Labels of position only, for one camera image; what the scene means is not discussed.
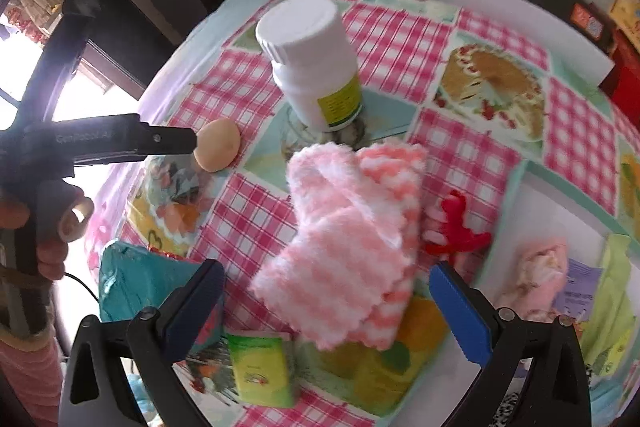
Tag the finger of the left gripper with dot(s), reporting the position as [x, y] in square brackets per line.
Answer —
[172, 140]

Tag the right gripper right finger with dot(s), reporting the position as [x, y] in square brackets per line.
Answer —
[556, 390]

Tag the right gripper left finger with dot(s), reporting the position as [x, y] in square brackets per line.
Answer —
[96, 390]

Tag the beige round sponge puff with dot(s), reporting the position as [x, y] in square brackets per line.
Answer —
[219, 143]

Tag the light green cloth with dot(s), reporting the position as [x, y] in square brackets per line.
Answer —
[611, 323]

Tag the purple baby wipes pack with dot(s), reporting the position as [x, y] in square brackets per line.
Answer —
[576, 298]

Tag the green tissue pack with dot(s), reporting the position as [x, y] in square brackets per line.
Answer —
[264, 368]

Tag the red hair clip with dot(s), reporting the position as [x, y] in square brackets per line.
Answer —
[445, 235]

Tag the pink white fluffy socks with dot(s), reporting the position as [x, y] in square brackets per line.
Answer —
[347, 274]

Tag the pink striped sleeve forearm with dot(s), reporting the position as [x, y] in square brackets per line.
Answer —
[33, 369]

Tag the left hand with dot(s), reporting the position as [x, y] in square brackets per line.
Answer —
[62, 215]

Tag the white teal-edged tray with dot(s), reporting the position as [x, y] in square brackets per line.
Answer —
[540, 205]

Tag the white medicine bottle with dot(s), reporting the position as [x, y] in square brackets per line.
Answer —
[313, 63]

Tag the checkered picture tablecloth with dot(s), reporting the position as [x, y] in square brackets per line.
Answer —
[402, 48]

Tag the dark red carton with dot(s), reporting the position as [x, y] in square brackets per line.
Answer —
[622, 84]

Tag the yellow handled gift box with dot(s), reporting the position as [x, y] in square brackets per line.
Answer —
[625, 14]

